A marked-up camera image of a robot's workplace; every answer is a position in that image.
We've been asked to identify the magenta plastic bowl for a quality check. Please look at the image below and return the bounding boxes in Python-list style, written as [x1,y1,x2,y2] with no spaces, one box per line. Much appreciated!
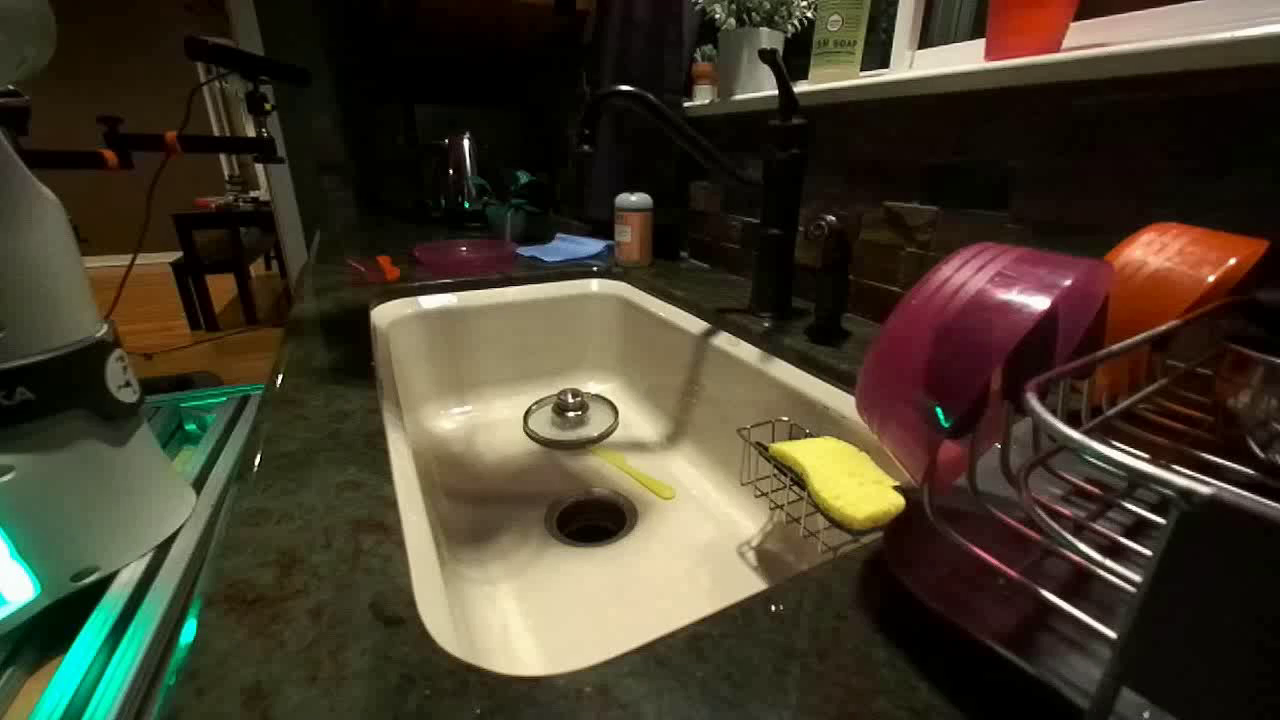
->
[855,240,1112,478]

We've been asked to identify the grey dish rack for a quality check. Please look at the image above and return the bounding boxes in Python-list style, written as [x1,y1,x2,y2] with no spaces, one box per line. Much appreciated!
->
[883,290,1280,720]

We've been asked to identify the round sink strainer lid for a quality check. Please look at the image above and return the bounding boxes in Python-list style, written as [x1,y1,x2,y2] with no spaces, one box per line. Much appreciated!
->
[523,387,620,448]

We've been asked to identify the white kitchen sink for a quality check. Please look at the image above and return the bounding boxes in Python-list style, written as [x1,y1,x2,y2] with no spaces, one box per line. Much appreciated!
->
[372,280,875,675]

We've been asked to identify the yellow plastic stick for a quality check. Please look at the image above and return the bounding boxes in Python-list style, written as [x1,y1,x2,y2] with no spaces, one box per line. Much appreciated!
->
[590,448,675,501]

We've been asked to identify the blue dish cloth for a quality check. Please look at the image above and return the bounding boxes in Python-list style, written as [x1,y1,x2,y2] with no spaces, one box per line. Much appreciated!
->
[516,232,613,264]

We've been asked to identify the orange soap pump bottle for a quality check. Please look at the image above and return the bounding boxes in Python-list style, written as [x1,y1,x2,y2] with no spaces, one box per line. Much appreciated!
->
[613,192,651,264]

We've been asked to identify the dark side sprayer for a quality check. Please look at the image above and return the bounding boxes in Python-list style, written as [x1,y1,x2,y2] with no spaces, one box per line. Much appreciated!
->
[807,213,853,346]

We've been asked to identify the yellow sponge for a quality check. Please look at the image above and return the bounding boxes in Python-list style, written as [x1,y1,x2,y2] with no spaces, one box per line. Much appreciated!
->
[764,436,907,530]

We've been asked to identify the dark bronze faucet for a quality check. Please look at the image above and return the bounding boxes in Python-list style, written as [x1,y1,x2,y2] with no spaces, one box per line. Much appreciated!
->
[575,49,811,327]

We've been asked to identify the white potted plant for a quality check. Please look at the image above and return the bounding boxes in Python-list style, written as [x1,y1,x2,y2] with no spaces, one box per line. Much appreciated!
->
[694,0,811,101]

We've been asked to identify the dark wooden stool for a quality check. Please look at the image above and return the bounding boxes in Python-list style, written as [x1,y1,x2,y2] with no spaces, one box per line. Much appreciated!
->
[173,205,284,333]

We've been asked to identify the orange cup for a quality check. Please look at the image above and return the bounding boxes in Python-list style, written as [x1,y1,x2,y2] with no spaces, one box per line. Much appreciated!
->
[985,0,1078,59]

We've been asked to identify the wire sponge caddy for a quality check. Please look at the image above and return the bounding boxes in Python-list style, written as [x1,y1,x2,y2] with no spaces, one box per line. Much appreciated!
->
[735,420,866,552]

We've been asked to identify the camera tripod rig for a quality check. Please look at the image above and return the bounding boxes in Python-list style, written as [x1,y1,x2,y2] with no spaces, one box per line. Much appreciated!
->
[0,22,309,205]

